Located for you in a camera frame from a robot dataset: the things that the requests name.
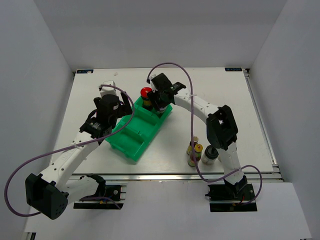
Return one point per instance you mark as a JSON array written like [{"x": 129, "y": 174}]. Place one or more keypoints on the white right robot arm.
[{"x": 221, "y": 127}]

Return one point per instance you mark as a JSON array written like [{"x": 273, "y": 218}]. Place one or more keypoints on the green plastic divided bin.
[{"x": 138, "y": 132}]

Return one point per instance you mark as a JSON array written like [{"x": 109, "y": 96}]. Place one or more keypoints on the blue label sticker left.
[{"x": 84, "y": 71}]

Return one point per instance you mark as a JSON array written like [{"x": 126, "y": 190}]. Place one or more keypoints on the red cap sauce bottle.
[{"x": 146, "y": 103}]

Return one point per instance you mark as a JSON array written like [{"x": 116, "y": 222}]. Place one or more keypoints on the black lid spice jar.
[{"x": 210, "y": 155}]

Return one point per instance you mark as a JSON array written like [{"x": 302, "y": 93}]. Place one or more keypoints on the blue label sticker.
[
  {"x": 84, "y": 71},
  {"x": 233, "y": 69}
]

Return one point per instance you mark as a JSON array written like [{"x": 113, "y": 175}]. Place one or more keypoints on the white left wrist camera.
[{"x": 107, "y": 88}]

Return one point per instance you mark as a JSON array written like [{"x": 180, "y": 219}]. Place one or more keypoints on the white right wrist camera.
[{"x": 150, "y": 82}]

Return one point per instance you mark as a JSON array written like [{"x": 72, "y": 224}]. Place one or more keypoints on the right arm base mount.
[{"x": 222, "y": 199}]

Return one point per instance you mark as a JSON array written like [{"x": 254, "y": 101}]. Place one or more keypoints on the blue label sticker right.
[{"x": 233, "y": 69}]

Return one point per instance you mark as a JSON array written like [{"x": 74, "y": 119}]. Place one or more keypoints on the silver lid glass jar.
[{"x": 162, "y": 110}]

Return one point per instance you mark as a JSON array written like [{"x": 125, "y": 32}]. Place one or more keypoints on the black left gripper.
[{"x": 126, "y": 103}]

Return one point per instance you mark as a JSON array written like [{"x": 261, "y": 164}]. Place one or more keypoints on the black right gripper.
[{"x": 153, "y": 96}]

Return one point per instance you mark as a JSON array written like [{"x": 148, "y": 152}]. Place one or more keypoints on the green label sauce bottle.
[{"x": 195, "y": 154}]

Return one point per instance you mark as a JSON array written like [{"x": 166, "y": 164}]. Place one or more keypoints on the yellow label brown bottle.
[{"x": 192, "y": 144}]

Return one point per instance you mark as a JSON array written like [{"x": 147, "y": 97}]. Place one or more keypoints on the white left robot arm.
[{"x": 49, "y": 192}]

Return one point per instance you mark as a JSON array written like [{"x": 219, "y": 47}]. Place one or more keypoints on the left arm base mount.
[{"x": 106, "y": 196}]

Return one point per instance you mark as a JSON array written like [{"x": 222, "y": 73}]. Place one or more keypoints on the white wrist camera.
[
  {"x": 150, "y": 82},
  {"x": 107, "y": 88}
]

